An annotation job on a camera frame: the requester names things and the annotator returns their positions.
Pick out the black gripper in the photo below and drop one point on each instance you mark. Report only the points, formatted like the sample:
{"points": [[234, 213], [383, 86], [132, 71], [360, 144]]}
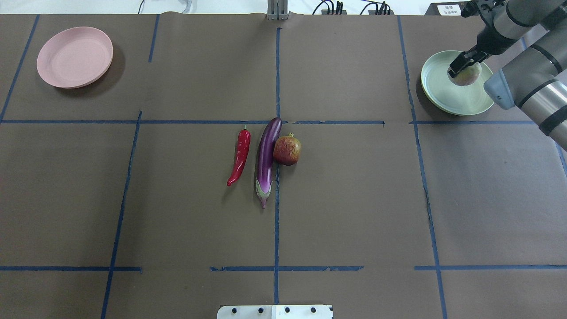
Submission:
{"points": [[489, 41]]}

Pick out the pink-yellow peach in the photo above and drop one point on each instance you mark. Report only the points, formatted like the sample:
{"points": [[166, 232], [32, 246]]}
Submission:
{"points": [[468, 76]]}

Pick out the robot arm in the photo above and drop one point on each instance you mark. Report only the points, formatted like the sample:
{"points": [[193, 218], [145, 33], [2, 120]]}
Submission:
{"points": [[528, 82]]}

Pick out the green plate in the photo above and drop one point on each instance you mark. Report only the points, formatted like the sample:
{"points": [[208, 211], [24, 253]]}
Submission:
{"points": [[458, 100]]}

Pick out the red-yellow pomegranate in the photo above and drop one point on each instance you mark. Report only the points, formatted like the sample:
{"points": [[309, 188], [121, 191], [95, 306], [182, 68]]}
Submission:
{"points": [[287, 150]]}

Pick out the purple eggplant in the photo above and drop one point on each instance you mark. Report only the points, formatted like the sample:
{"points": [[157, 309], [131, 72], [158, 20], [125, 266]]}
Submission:
{"points": [[263, 178]]}

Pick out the red chili pepper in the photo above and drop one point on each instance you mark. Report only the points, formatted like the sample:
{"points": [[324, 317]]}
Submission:
{"points": [[241, 155]]}

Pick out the pink plate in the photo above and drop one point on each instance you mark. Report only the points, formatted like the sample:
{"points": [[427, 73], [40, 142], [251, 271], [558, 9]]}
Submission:
{"points": [[75, 57]]}

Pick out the aluminium frame post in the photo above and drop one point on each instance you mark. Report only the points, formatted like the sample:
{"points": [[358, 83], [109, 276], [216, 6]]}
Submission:
{"points": [[277, 10]]}

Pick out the white camera stand base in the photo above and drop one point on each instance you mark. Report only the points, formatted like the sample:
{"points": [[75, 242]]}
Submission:
{"points": [[300, 311]]}

